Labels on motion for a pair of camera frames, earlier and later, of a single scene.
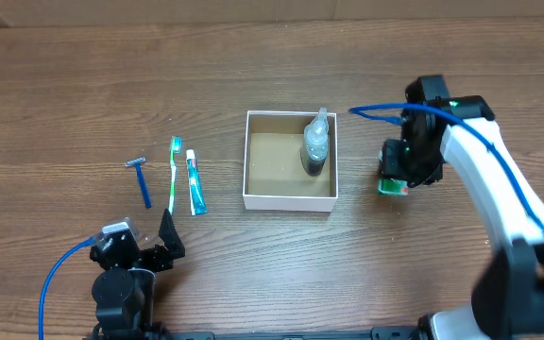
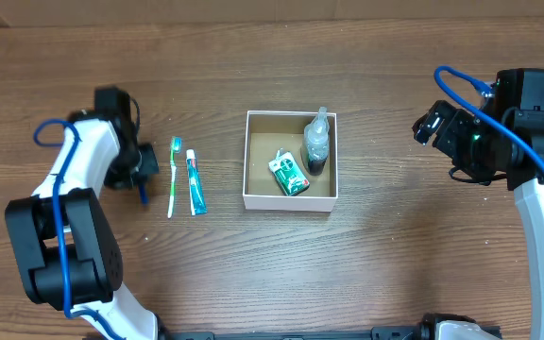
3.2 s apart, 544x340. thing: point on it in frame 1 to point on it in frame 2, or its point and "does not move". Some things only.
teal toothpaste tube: [198, 204] does not move
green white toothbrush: [176, 147] does not move
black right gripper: [393, 168] to [452, 119]
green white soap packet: [388, 186] to [288, 172]
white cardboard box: [274, 178] does not move
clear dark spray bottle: [314, 148] does not move
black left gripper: [172, 241] to [150, 164]
